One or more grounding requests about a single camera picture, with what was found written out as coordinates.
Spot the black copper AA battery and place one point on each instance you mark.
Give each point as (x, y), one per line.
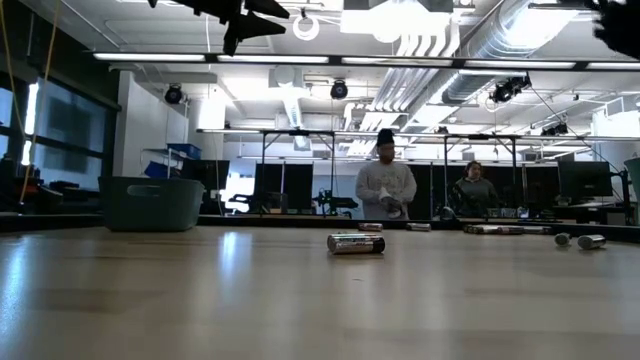
(370, 226)

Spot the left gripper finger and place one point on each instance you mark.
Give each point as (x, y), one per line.
(267, 7)
(257, 27)

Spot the blue storage bin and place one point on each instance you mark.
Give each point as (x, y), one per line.
(185, 150)
(157, 170)

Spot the black hanging camera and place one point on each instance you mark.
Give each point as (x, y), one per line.
(173, 94)
(339, 90)

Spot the long ceiling light strip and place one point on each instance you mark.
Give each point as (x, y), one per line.
(270, 58)

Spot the bright teal plastic bin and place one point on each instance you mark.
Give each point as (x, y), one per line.
(634, 190)

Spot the silver AA battery red end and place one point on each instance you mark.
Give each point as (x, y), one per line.
(418, 226)

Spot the dull teal plastic bin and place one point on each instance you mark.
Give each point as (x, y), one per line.
(165, 212)

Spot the person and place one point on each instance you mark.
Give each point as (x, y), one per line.
(472, 195)
(386, 185)

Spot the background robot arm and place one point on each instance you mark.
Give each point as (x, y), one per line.
(335, 202)

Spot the black partition panel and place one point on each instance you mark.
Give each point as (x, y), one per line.
(295, 185)

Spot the black track light cluster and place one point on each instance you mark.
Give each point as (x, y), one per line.
(510, 89)

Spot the black computer monitor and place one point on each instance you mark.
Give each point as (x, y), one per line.
(207, 175)
(584, 179)

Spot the silver ventilation duct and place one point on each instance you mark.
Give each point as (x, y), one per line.
(500, 45)

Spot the large glass window panel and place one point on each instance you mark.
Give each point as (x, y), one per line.
(70, 130)

